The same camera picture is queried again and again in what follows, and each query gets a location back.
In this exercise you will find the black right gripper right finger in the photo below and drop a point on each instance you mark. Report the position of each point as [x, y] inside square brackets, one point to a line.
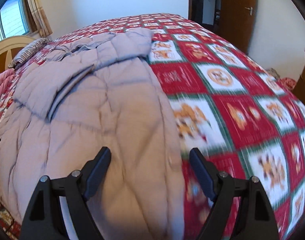
[255, 217]

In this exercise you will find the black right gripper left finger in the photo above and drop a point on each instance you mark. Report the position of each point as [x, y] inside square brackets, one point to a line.
[43, 218]

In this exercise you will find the light grey quilted down jacket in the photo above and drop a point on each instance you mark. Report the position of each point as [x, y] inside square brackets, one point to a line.
[95, 92]

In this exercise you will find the pink folded quilt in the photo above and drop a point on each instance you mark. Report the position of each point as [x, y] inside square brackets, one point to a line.
[6, 78]

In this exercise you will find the beige wooden headboard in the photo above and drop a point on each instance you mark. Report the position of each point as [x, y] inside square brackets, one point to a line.
[9, 48]

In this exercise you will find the striped pillow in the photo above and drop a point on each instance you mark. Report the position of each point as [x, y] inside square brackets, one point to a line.
[27, 52]

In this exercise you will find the beige plaid curtain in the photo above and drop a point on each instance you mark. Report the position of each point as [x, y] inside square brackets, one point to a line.
[40, 18]

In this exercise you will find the brown wooden door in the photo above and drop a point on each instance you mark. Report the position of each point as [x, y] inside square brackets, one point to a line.
[235, 24]

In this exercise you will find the window with white frame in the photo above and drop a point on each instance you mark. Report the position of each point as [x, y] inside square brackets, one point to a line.
[15, 19]

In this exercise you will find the silver door handle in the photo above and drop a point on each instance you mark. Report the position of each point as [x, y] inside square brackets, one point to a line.
[250, 9]

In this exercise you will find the dark brown door frame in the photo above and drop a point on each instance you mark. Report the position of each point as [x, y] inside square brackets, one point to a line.
[205, 12]

